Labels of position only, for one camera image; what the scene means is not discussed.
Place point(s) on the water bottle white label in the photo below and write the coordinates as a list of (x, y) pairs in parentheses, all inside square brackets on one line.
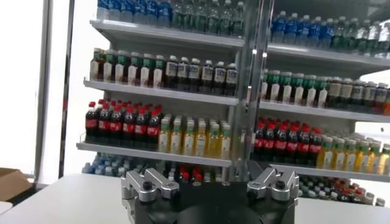
[(373, 39), (384, 39)]

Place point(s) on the black slanted pole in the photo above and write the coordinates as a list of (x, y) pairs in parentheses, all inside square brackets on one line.
[(66, 91)]

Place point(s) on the grey metal shelf rack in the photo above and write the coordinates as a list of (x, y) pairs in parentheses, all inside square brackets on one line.
[(320, 111), (158, 91)]

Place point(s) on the brown cardboard box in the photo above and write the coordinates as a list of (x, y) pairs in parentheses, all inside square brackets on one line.
[(12, 184)]

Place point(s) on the blue label water bottle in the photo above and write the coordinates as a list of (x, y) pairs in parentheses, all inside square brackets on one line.
[(291, 30), (126, 10), (279, 29), (103, 9), (164, 13), (326, 34), (151, 12), (139, 11), (315, 33), (115, 9), (303, 32)]

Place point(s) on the small dark bottle white cap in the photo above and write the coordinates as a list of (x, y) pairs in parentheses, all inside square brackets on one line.
[(333, 195), (171, 175), (301, 191), (322, 194), (311, 193)]

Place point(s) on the clear water bottle white cap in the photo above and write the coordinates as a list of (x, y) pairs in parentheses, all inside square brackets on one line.
[(121, 171), (108, 170)]

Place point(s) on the cola bottle red cap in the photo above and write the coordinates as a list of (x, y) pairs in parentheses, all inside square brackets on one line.
[(153, 131), (104, 124), (259, 143), (357, 195), (292, 146), (345, 194), (140, 129), (129, 128), (280, 145), (185, 176), (116, 126), (315, 149), (91, 123), (303, 148), (269, 144), (198, 179)]

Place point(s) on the green tinted water bottle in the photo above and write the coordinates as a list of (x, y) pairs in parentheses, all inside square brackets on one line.
[(189, 15), (338, 34), (177, 14), (213, 18), (225, 19), (362, 38), (351, 36), (238, 20), (201, 16)]

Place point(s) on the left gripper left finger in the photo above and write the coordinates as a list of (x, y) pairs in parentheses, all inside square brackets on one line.
[(146, 185)]

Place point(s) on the dark bottle beige label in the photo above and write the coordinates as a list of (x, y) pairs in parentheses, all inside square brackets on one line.
[(346, 92), (334, 91)]

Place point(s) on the grey window frame post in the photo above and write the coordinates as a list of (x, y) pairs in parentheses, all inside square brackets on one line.
[(43, 91)]

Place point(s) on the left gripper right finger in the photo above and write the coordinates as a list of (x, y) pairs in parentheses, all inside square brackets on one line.
[(274, 185)]

